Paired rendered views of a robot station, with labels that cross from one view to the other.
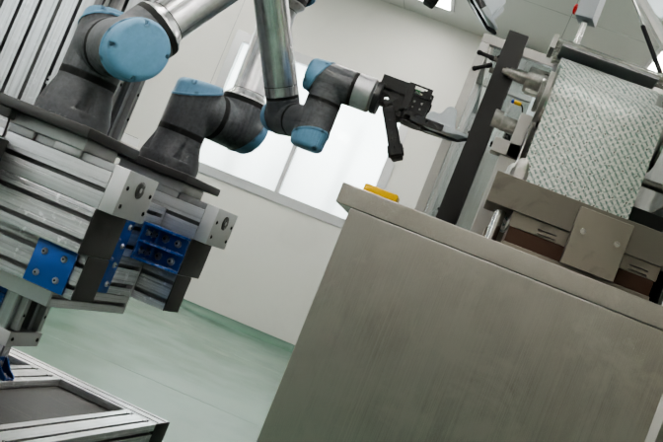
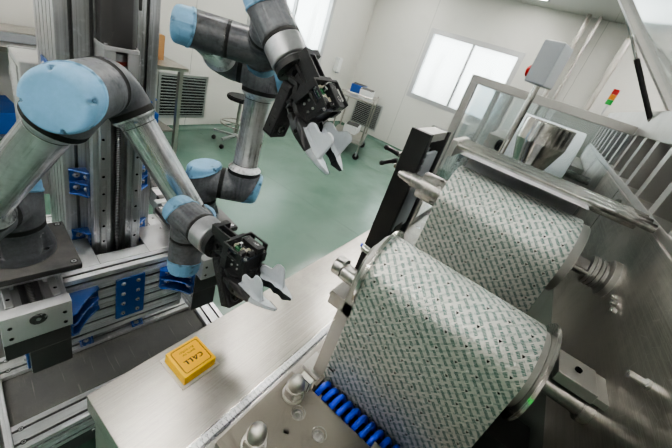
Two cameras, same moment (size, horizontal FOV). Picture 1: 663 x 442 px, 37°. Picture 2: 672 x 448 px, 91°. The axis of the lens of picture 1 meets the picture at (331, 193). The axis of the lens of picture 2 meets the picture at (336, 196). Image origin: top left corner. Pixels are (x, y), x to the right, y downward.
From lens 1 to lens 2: 1.87 m
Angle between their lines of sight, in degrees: 34
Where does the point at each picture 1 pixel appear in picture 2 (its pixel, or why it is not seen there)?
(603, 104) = (428, 320)
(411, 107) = (230, 265)
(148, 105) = (392, 69)
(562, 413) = not seen: outside the picture
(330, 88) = (175, 232)
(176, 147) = not seen: hidden behind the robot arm
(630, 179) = (458, 431)
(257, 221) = (438, 119)
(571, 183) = (382, 397)
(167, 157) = not seen: hidden behind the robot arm
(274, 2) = (136, 145)
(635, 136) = (472, 383)
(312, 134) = (172, 268)
